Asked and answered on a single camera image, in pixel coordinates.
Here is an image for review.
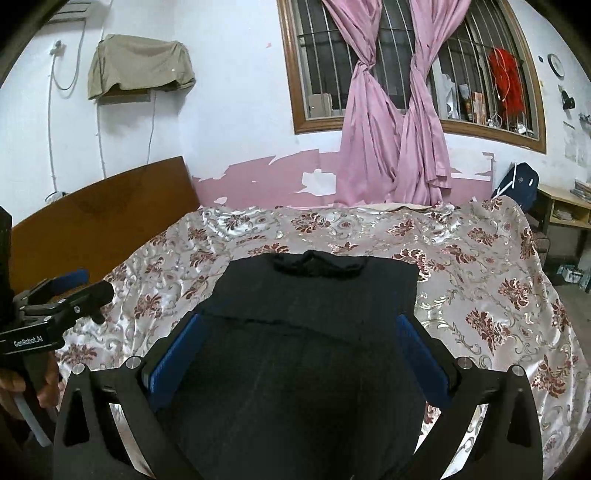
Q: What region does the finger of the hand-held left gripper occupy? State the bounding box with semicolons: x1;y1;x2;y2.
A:
14;269;90;309
55;281;115;325

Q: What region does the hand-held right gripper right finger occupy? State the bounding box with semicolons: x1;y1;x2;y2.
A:
394;314;543;480

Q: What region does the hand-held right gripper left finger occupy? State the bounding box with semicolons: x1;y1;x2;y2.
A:
53;310;208;480

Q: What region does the black jacket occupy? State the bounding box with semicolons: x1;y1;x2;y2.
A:
154;250;428;480

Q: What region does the person's left hand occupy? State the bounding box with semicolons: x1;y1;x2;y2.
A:
0;353;61;412

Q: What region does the wooden headboard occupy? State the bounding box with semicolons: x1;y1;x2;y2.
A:
11;156;200;294

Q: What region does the white tube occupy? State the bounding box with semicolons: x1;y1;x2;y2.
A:
16;392;52;448

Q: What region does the floral satin bedspread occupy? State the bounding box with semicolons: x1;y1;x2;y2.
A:
55;196;591;480

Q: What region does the small box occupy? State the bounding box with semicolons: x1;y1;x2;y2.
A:
556;264;587;284

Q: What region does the dark blue backpack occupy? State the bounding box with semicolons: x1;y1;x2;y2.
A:
492;161;540;208

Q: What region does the wooden desk shelf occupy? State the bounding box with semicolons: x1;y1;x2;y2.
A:
536;182;591;269

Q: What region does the beige cloth cover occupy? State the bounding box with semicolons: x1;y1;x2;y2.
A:
88;34;197;101

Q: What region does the pink knotted curtain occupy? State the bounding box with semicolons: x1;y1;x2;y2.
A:
321;0;407;208
394;0;472;206

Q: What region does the white air conditioner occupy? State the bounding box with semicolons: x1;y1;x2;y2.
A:
48;0;100;22

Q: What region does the wooden barred window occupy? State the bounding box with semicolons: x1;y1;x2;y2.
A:
277;0;548;155

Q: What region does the red hanging decoration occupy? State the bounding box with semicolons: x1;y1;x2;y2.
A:
488;46;525;123

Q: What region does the white wall pipe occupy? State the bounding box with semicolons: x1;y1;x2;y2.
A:
48;28;108;195

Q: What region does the thin dark cable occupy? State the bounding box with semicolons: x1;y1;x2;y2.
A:
142;90;158;168

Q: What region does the wooden wall shelf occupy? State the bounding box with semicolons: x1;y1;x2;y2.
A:
97;88;153;105

